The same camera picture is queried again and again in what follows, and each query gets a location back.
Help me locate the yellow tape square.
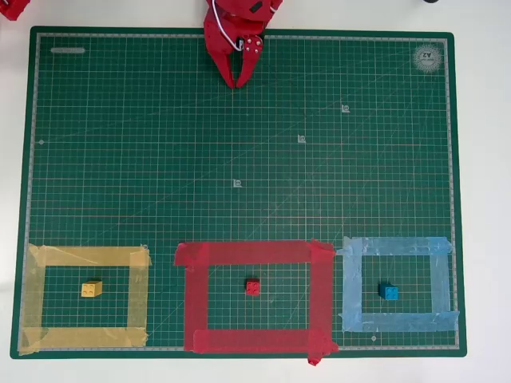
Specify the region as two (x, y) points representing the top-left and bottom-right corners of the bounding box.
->
(18, 243), (153, 357)

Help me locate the white gripper servo cable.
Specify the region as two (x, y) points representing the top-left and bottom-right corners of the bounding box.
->
(210, 0), (244, 52)

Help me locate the blue toy brick cube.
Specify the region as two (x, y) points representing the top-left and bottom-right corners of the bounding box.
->
(378, 282), (399, 301)

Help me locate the red tape square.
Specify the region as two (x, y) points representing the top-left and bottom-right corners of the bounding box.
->
(173, 238), (340, 367)

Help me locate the yellow toy brick cube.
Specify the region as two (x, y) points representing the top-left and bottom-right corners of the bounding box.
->
(81, 280), (104, 298)

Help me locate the green cutting mat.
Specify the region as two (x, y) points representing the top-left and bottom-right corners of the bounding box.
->
(10, 26), (468, 360)

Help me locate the blue tape square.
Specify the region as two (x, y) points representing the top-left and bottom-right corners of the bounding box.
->
(335, 235), (461, 334)

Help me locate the red leader arm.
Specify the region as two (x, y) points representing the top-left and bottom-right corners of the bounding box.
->
(0, 0), (31, 22)

